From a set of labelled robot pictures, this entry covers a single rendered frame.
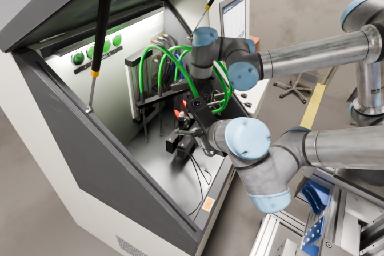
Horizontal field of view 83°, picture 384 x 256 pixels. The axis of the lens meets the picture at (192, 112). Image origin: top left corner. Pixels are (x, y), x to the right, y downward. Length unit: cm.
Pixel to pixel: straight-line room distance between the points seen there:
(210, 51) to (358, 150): 44
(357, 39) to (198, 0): 66
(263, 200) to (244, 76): 29
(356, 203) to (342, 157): 66
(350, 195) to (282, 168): 69
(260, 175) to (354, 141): 17
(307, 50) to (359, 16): 22
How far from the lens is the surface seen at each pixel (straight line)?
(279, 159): 48
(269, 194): 46
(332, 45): 65
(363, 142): 47
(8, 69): 81
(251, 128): 40
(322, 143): 49
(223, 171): 96
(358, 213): 111
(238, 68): 57
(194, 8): 110
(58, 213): 208
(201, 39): 67
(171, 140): 100
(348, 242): 102
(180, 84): 80
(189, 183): 105
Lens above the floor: 173
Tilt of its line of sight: 41 degrees down
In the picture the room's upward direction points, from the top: 6 degrees clockwise
